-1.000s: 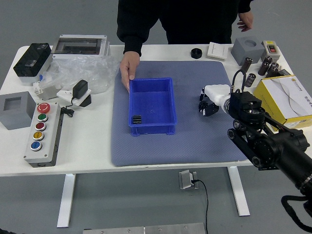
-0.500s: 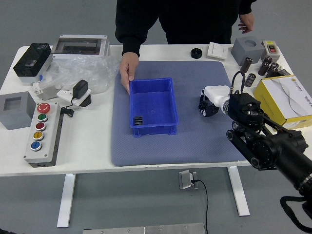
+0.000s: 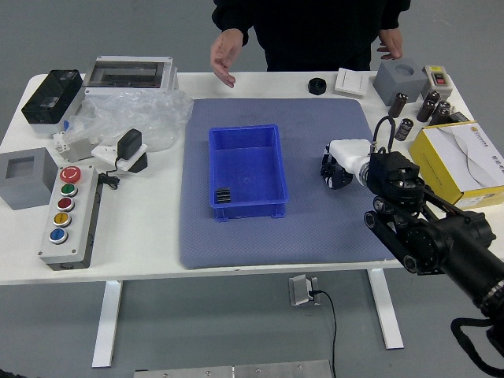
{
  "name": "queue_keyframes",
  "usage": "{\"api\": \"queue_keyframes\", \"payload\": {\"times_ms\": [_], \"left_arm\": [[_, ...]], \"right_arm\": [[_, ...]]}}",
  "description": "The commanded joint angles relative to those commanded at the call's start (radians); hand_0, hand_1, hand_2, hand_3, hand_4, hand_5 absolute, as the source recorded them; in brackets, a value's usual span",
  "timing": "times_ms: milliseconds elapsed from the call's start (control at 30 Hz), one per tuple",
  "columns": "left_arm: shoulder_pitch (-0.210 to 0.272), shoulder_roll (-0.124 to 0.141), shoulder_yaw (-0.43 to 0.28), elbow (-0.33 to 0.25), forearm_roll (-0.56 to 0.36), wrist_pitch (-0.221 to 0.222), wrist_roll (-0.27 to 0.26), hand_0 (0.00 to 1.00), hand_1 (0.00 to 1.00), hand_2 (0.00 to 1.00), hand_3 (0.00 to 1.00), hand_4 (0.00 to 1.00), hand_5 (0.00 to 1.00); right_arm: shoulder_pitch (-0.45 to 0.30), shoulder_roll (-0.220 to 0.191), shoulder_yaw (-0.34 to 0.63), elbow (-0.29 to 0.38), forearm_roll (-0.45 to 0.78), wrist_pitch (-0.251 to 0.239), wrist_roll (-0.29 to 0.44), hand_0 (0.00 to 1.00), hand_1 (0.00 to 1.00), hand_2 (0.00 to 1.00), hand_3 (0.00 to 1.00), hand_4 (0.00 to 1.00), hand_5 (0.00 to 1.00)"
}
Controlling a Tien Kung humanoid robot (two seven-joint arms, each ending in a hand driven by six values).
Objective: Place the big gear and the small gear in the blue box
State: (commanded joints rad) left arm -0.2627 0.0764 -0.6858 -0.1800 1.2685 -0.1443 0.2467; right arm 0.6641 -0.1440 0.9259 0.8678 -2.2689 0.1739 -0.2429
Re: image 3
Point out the white wall switch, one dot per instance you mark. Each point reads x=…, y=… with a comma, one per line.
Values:
x=350, y=82

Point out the silver floor socket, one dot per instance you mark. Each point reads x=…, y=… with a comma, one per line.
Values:
x=299, y=289

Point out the grey two-button switch box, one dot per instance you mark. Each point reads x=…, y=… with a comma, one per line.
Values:
x=437, y=78

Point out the clear plastic bag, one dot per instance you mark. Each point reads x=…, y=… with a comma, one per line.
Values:
x=149, y=114

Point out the white box with clear lid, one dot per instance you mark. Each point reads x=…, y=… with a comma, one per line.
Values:
x=126, y=73

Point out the grey five-button control box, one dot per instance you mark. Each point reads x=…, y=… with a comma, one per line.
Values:
x=78, y=220

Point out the person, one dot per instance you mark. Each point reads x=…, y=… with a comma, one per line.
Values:
x=315, y=27

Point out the silver metal plate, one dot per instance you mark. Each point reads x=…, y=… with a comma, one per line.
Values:
x=236, y=371

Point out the person's left hand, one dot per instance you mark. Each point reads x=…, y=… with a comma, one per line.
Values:
x=391, y=41

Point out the white grey circuit breaker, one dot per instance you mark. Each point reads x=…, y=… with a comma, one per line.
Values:
x=76, y=151

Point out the white socket plate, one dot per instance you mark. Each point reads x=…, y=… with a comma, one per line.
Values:
x=103, y=153

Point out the grey cube with square hole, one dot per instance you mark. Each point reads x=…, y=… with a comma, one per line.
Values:
x=23, y=193

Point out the black round knob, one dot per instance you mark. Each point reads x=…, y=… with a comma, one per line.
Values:
x=317, y=86

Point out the grey-blue mat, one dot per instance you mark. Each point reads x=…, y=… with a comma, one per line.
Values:
x=315, y=236

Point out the person's right hand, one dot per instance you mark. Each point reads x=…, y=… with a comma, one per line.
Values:
x=222, y=51

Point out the black power adapter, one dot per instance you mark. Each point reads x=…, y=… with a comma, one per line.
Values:
x=130, y=143

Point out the big black gear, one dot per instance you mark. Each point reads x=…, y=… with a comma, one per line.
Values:
x=223, y=195

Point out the blue plastic box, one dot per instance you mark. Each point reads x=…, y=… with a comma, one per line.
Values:
x=252, y=165

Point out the small black gear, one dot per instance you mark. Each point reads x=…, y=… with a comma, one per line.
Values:
x=327, y=171

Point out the person's left forearm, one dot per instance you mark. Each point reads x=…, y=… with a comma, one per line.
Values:
x=395, y=13

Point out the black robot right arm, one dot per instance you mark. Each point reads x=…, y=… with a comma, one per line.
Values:
x=393, y=173

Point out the black box with grey base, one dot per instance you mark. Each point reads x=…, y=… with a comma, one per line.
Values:
x=51, y=94

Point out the white table leg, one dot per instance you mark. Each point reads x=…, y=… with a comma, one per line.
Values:
x=107, y=323
x=388, y=315

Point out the person's right forearm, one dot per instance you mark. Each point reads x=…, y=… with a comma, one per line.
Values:
x=232, y=15

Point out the yellow white cardboard box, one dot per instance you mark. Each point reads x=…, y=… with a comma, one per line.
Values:
x=453, y=157

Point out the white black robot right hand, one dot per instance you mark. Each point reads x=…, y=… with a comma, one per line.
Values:
x=348, y=151

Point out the grey cube with round hole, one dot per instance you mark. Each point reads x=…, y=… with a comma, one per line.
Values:
x=397, y=84

